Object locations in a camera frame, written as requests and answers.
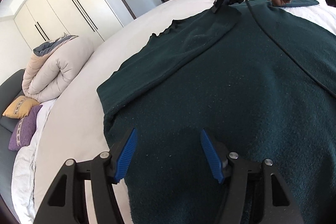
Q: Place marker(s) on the dark green knit sweater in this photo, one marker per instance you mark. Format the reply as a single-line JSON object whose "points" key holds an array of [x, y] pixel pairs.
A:
{"points": [[223, 108]]}

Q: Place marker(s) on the purple patterned pillow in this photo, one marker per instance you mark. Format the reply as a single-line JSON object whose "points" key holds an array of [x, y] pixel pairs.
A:
{"points": [[24, 130]]}

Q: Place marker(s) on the yellow patterned pillow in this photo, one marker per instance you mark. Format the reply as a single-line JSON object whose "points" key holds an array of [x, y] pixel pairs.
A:
{"points": [[20, 107]]}

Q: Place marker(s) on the cream wardrobe with black handles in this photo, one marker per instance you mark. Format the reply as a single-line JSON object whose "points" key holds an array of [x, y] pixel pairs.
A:
{"points": [[44, 20]]}

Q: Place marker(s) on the beige bed sheet mattress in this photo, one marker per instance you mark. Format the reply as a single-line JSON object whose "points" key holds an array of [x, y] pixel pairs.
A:
{"points": [[84, 108]]}

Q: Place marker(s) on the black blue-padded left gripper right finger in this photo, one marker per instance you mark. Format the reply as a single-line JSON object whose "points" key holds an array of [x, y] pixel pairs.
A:
{"points": [[274, 202]]}

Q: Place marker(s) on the rolled beige duvet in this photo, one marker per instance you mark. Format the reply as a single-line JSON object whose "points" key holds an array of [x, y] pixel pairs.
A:
{"points": [[53, 65]]}

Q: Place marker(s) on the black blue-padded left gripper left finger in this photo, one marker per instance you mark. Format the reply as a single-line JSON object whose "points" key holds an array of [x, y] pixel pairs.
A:
{"points": [[65, 200]]}

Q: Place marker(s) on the white crumpled sheet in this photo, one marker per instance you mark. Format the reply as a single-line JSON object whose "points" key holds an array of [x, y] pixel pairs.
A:
{"points": [[23, 175]]}

